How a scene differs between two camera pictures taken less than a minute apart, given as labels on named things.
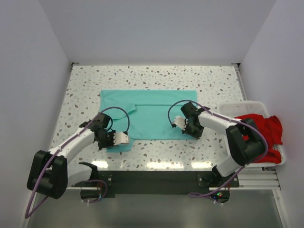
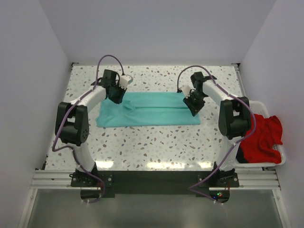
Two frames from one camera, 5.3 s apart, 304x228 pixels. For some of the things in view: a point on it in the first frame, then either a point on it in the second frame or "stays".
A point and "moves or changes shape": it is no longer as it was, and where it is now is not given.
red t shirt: [271, 128] stays
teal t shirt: [146, 114] moves or changes shape
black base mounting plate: [160, 184] stays
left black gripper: [101, 146] to [119, 99]
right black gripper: [197, 136] to [194, 109]
